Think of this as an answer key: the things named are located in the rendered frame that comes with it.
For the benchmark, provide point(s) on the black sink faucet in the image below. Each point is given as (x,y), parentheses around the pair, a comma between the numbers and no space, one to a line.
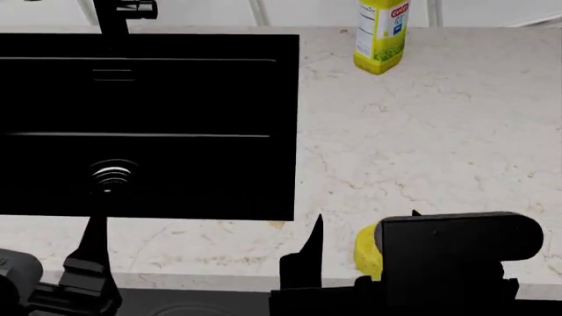
(115,16)

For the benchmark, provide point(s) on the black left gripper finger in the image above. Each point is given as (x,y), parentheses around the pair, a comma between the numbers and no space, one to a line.
(91,243)

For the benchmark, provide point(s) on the yellow sponge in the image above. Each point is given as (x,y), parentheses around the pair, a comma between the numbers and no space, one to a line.
(366,253)

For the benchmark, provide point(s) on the metal sink drain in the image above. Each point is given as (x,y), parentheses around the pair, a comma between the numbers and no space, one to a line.
(112,176)

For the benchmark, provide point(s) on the black kitchen sink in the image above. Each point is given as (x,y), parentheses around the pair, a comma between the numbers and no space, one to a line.
(175,105)

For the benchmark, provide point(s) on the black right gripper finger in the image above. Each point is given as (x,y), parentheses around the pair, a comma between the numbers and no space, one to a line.
(311,253)
(415,213)

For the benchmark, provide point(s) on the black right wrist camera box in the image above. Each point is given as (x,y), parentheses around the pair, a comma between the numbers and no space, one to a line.
(448,250)

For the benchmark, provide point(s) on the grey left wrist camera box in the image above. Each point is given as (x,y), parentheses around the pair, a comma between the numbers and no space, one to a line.
(19,273)

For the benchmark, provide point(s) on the yellow cooking oil bottle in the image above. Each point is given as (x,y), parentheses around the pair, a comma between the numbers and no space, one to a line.
(379,42)

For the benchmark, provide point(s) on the white metal leg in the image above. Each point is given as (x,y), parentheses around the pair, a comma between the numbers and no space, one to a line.
(87,11)
(260,11)
(434,12)

